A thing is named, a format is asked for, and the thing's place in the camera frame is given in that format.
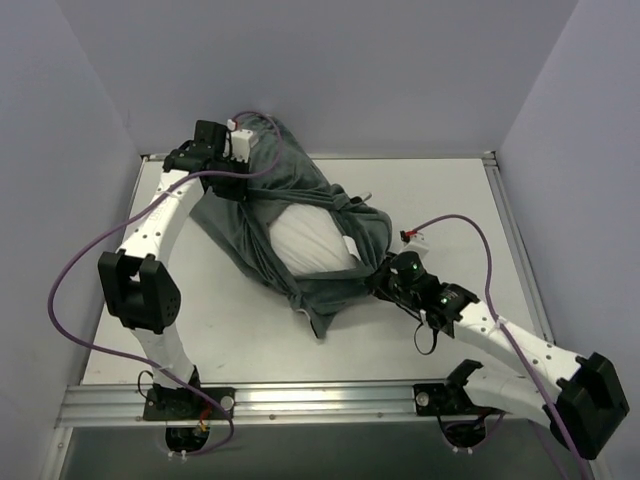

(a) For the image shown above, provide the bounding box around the zebra print pillowcase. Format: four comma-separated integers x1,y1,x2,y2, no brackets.
191,113,393,339

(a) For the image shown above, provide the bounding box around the white pillow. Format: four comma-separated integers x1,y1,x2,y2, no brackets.
268,204,360,276

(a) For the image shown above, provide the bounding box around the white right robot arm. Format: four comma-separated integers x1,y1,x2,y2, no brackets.
367,251,630,460

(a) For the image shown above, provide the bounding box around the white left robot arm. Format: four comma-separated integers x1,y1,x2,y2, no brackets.
98,120,257,419

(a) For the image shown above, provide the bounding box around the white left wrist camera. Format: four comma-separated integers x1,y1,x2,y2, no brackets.
229,129,258,163

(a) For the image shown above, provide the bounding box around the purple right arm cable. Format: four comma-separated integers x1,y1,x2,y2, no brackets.
399,214,596,480

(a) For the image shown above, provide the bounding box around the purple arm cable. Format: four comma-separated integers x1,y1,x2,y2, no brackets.
46,110,284,456
399,214,596,480

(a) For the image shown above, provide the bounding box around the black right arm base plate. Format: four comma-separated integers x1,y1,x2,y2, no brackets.
412,382,500,417

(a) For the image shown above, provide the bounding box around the aluminium right side rail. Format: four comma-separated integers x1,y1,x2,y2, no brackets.
482,151,556,346

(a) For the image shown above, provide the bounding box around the aluminium rail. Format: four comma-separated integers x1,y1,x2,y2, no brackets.
57,371,549,428
482,151,556,346

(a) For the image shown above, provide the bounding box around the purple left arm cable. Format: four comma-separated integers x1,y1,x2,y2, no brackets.
46,110,284,456

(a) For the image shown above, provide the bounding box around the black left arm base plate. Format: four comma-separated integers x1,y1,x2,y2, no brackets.
142,385,236,421

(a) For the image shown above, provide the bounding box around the aluminium front rail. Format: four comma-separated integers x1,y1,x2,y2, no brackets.
57,371,549,428

